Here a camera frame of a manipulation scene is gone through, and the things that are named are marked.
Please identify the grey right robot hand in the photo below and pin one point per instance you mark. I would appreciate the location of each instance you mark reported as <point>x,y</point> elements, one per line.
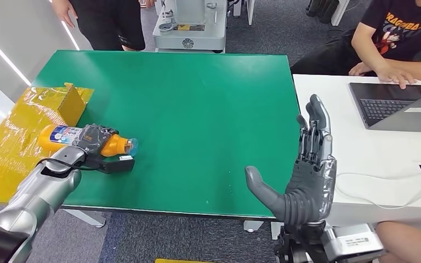
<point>305,196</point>

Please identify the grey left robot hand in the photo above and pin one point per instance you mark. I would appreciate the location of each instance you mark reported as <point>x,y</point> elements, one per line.
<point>92,139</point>

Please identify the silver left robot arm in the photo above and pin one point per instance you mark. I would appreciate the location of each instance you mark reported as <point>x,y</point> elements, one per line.
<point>36,199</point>

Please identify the white table foot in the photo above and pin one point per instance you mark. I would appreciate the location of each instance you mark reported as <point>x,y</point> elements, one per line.
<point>253,225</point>
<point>87,217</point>

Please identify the yellow taped cardboard box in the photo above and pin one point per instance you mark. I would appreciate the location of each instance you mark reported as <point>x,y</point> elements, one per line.
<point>10,163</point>

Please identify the person's knee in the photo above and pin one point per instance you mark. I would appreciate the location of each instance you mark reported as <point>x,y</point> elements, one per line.
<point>410,243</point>

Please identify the standing person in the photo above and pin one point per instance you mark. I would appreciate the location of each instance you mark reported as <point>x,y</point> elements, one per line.
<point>105,21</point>

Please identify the grey laptop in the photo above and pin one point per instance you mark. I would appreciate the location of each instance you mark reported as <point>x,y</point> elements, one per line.
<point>388,107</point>

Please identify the yellow flat object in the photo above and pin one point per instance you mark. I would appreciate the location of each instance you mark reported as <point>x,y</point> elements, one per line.
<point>181,261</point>

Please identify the white machine base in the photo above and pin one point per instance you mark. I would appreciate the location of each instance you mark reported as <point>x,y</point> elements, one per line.
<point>192,34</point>

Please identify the seated person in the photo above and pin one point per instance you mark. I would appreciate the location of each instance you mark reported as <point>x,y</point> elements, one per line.
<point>395,32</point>

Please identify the black bag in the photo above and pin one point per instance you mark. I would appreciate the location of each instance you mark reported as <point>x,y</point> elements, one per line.
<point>319,8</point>

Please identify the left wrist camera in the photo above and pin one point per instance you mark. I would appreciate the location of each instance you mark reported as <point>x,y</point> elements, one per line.
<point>118,165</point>

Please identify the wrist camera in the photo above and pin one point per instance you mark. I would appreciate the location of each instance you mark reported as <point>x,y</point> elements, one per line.
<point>118,165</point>
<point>352,241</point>

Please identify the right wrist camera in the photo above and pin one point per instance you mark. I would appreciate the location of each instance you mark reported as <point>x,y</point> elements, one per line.
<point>352,241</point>

